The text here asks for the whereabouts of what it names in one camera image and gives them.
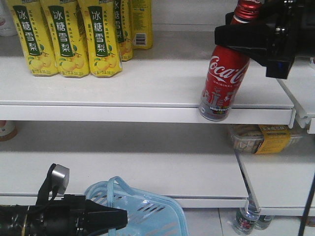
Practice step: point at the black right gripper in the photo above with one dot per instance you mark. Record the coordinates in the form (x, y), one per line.
(284, 30)

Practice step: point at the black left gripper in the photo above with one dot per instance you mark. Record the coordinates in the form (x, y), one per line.
(65, 217)

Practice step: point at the red coca-cola can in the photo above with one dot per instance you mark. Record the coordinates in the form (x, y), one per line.
(226, 71)

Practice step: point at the light blue plastic basket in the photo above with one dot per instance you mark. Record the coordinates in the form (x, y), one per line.
(149, 214)

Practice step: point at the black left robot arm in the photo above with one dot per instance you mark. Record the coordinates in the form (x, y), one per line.
(25, 220)

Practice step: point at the cookie tray yellow band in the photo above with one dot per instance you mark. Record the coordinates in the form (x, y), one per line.
(263, 138)

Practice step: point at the white shelf unit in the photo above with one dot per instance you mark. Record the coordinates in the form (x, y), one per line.
(143, 124)
(280, 183)

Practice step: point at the yellow pear drink bottle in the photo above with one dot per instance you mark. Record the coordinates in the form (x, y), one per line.
(33, 31)
(103, 48)
(68, 35)
(142, 24)
(123, 28)

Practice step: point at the orange C100 juice bottle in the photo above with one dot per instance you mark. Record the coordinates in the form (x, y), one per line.
(7, 130)

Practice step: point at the white shelf unit far right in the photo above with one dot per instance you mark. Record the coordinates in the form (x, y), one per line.
(280, 183)

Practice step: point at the clear water bottle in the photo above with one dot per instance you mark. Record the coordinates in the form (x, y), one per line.
(245, 221)
(263, 222)

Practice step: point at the white peach drink bottle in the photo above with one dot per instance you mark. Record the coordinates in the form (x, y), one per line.
(7, 27)

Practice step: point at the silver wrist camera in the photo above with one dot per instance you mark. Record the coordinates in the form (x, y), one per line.
(56, 182)

